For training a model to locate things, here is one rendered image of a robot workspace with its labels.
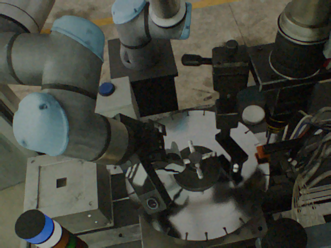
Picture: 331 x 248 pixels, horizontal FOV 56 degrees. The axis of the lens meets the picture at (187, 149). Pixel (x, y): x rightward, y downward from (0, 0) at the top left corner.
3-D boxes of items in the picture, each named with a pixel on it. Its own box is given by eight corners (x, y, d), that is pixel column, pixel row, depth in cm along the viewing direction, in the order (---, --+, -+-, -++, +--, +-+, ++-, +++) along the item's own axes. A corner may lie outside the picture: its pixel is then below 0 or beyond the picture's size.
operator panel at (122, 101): (57, 148, 102) (35, 121, 89) (58, 121, 107) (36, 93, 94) (142, 131, 103) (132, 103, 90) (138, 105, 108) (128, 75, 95)
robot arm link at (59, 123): (51, 80, 38) (39, 150, 36) (116, 107, 47) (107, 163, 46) (15, 87, 42) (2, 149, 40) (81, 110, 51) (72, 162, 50)
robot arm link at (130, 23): (123, 22, 115) (113, -12, 104) (158, 24, 114) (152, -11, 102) (114, 45, 110) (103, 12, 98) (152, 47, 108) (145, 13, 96)
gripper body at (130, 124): (168, 125, 62) (127, 107, 52) (176, 166, 59) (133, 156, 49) (138, 138, 65) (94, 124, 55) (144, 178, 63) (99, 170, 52)
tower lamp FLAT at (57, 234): (34, 251, 50) (24, 247, 48) (35, 224, 52) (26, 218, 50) (62, 245, 50) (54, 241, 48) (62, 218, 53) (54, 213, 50)
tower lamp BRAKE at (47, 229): (23, 246, 47) (13, 241, 45) (26, 218, 50) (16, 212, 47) (53, 240, 48) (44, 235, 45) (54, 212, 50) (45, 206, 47)
